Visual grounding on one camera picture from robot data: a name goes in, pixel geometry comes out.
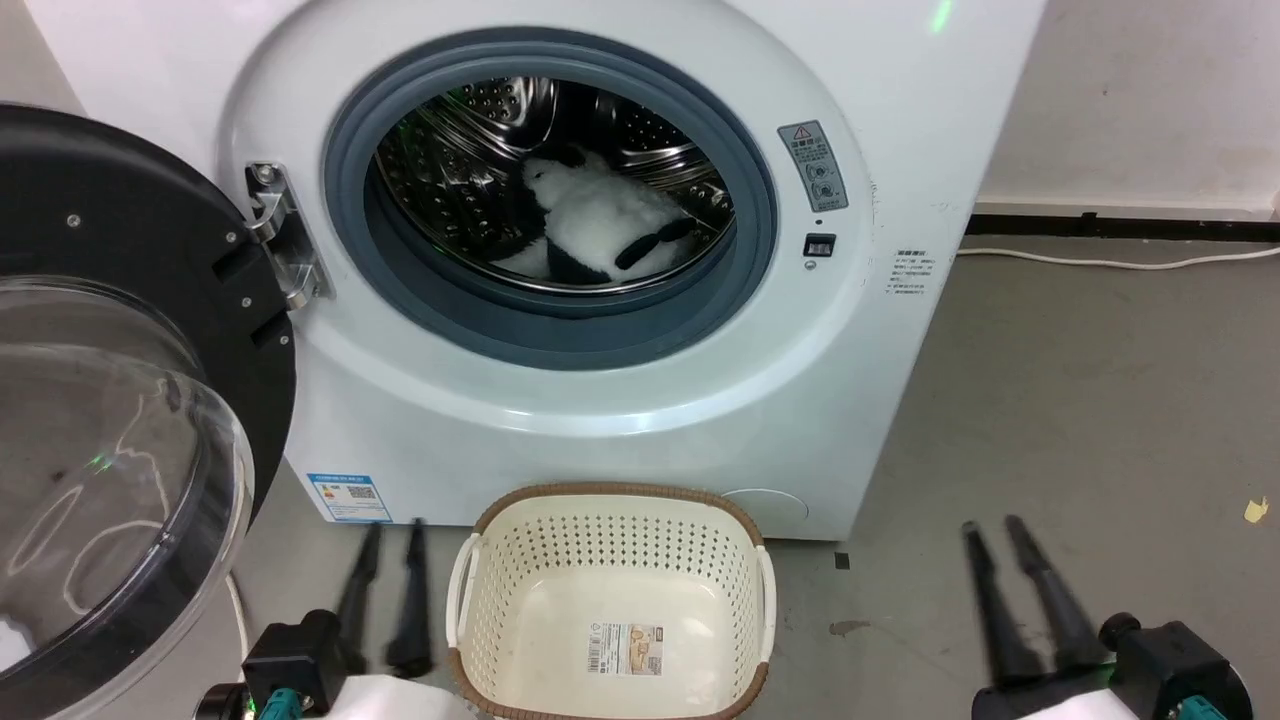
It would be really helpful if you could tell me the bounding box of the blue energy label sticker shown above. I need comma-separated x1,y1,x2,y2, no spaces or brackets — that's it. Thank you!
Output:
306,473,394,524

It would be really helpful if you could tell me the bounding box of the black wall baseboard strip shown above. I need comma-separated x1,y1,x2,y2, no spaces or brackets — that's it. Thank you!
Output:
964,212,1280,243

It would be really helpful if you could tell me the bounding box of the cream perforated laundry basket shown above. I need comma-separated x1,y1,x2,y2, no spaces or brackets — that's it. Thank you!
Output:
446,483,778,720

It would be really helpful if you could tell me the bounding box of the black and white plush toy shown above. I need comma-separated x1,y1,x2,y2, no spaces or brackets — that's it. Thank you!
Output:
492,146,699,286

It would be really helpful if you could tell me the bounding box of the basket product label sticker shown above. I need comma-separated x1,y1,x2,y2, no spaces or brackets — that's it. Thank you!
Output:
586,622,666,678

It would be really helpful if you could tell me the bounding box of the black round washer door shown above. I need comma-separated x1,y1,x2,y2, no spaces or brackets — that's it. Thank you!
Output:
0,103,298,720

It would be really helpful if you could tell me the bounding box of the white floor cable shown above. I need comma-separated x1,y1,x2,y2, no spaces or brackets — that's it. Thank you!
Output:
955,244,1280,272

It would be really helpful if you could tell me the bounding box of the white front-load washing machine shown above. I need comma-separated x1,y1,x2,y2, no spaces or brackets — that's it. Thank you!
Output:
22,0,1049,542

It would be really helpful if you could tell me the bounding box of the grey warning label sticker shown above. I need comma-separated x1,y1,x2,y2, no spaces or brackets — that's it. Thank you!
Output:
777,120,850,214

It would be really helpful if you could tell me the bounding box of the metal door hinge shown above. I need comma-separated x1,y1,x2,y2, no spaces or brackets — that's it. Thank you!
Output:
245,161,332,311

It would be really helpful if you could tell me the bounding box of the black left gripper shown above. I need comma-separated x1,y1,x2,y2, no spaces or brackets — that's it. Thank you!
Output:
195,518,435,720

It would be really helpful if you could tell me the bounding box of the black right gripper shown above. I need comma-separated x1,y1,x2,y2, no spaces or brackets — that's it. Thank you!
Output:
961,515,1254,720

